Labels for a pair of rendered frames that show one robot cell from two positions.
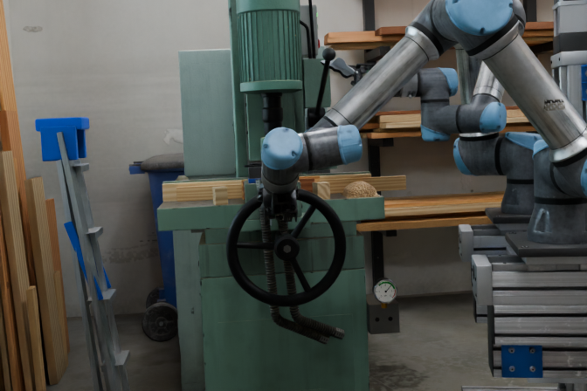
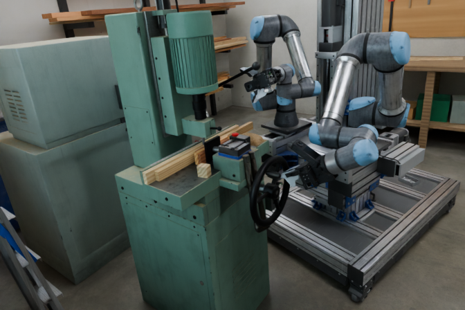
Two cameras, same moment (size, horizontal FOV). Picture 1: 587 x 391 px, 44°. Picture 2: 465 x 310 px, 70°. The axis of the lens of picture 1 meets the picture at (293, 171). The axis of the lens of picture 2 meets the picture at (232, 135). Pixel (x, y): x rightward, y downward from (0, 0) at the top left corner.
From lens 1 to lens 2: 1.48 m
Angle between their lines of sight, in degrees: 49
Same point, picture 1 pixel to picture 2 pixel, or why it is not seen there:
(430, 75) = (287, 70)
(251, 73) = (197, 81)
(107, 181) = not seen: outside the picture
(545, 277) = not seen: hidden behind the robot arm
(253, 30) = (198, 51)
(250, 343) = (228, 247)
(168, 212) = (186, 196)
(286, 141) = (374, 148)
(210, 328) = (212, 252)
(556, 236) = not seen: hidden behind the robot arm
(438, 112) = (291, 89)
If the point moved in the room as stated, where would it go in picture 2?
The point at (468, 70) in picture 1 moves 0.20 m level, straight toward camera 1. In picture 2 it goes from (267, 58) to (293, 61)
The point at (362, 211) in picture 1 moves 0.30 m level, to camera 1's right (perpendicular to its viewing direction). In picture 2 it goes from (262, 151) to (296, 131)
